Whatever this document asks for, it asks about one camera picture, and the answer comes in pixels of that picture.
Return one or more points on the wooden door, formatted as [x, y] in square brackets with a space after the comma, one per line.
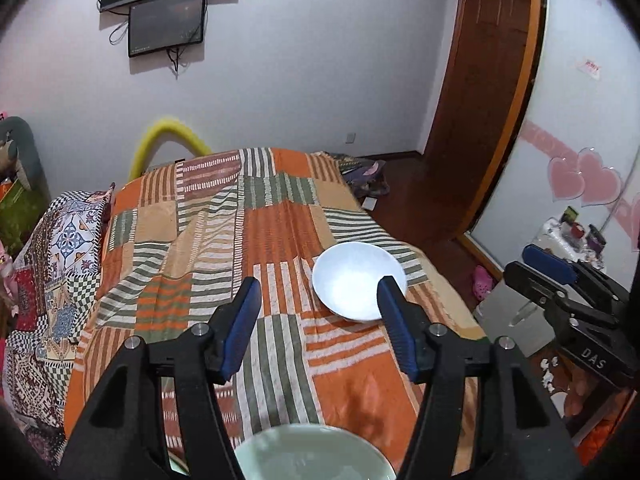
[480, 85]

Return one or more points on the red and white sticker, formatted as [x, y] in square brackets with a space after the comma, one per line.
[589, 67]

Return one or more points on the grey plush toy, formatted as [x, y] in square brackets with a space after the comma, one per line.
[25, 145]

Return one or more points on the yellow foam tube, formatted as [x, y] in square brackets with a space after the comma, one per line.
[150, 135]

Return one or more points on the assorted cosmetic jars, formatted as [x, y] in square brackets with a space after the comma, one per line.
[575, 230]

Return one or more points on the white bowl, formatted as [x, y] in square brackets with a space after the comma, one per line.
[350, 280]

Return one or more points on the dark bag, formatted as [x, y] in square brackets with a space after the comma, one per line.
[365, 180]

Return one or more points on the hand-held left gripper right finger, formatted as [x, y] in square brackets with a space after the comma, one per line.
[395, 330]

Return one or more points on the orange striped patchwork blanket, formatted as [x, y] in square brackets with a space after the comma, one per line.
[275, 210]

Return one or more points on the person's right hand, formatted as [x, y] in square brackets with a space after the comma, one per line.
[580, 390]

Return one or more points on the checkered patterned bedsheet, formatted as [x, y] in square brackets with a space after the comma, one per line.
[35, 360]

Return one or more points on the large green bowl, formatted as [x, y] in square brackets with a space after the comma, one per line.
[310, 455]

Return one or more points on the pink heart sticker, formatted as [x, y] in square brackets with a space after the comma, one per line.
[600, 182]
[565, 180]

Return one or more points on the white wardrobe door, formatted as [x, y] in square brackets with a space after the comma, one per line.
[590, 110]

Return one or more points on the wall monitor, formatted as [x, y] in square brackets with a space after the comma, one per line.
[165, 25]

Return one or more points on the small white card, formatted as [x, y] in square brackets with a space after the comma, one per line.
[369, 203]

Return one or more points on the patterned pillow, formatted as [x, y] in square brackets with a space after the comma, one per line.
[75, 230]

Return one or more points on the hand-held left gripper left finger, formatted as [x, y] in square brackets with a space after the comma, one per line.
[240, 330]

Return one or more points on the small white cabinet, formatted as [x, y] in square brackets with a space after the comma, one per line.
[505, 310]

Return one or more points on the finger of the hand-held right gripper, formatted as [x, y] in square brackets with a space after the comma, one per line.
[547, 260]
[530, 282]

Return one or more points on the pink shoe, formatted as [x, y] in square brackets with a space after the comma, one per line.
[483, 282]

